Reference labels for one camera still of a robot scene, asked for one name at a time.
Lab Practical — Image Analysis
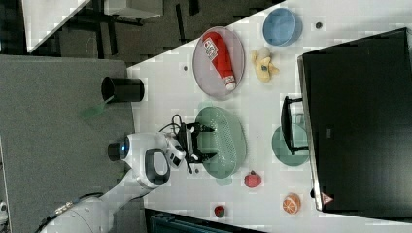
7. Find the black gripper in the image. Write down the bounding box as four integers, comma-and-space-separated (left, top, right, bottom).
177, 122, 216, 163

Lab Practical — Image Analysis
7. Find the green plastic strainer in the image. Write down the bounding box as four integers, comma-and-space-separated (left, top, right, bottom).
195, 106, 247, 186

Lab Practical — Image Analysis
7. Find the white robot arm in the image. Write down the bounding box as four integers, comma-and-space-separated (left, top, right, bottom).
35, 122, 214, 233

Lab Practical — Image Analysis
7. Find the red strawberry toy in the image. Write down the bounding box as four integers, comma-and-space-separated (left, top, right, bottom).
244, 171, 261, 188

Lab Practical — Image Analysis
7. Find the purple round plate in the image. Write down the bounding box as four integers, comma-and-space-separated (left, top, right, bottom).
192, 26, 245, 98

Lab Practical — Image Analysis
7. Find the small red berry toy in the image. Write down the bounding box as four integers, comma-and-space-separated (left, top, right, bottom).
214, 205, 225, 218

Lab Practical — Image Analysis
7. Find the red plush ketchup bottle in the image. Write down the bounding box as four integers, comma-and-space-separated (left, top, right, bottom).
202, 31, 236, 90

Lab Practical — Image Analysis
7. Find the yellow plush banana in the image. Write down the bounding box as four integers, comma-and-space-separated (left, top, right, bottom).
252, 47, 280, 83

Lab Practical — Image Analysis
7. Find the green plastic mug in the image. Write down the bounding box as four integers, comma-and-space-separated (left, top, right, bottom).
271, 113, 311, 167

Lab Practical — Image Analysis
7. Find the black cylindrical cup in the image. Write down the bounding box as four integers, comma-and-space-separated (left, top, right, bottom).
101, 77, 145, 103

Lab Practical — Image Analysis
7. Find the orange slice toy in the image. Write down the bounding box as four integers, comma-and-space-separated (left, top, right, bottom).
282, 193, 301, 215

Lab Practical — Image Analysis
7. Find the blue plastic bowl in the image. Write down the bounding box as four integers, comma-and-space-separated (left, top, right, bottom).
262, 8, 303, 47

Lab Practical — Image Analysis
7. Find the black toaster oven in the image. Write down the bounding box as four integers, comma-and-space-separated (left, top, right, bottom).
281, 28, 412, 222

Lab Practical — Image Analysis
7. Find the white side table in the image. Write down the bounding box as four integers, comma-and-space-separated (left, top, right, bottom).
21, 0, 91, 53

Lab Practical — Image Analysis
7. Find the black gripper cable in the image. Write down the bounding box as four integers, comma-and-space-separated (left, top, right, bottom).
157, 114, 194, 175

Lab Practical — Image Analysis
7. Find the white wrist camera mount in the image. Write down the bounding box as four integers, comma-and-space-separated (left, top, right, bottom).
166, 137, 186, 168

